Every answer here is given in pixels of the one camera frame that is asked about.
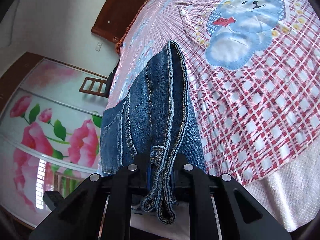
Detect floral sliding wardrobe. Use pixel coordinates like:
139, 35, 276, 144
1, 52, 107, 228

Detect pink checkered bed sheet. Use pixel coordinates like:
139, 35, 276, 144
108, 0, 319, 232

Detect wooden chair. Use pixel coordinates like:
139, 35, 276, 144
79, 64, 119, 98

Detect blue denim jeans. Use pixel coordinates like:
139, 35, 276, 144
100, 41, 205, 225

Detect dark wooden headboard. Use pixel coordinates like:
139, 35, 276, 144
91, 0, 145, 44

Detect white wall switch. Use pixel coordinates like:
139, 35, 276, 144
95, 41, 103, 51

